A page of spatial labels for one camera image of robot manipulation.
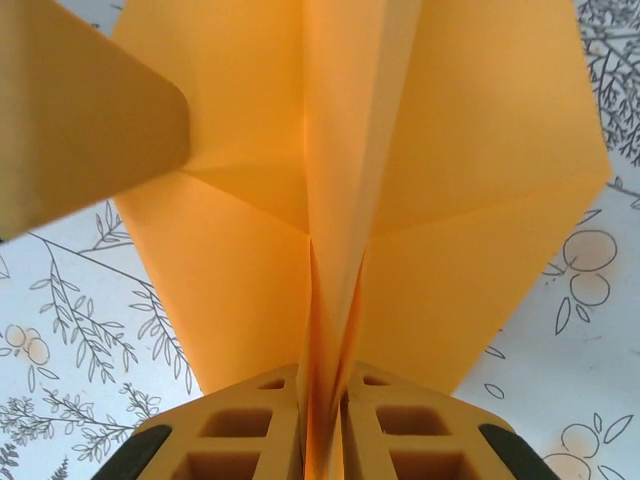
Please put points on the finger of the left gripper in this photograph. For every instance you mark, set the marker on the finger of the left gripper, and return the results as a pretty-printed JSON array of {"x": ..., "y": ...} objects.
[{"x": 75, "y": 125}]

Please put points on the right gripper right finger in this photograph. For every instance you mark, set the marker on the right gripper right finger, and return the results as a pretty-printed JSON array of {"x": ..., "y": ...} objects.
[{"x": 362, "y": 435}]

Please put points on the floral fern print tablecloth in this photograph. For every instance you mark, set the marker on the floral fern print tablecloth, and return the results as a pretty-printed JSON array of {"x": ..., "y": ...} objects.
[{"x": 75, "y": 325}]

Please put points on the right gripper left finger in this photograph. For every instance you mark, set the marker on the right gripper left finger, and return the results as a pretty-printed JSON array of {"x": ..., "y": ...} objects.
[{"x": 286, "y": 435}]

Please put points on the orange cloth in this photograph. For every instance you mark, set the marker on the orange cloth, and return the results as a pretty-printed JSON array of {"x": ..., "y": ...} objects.
[{"x": 425, "y": 200}]

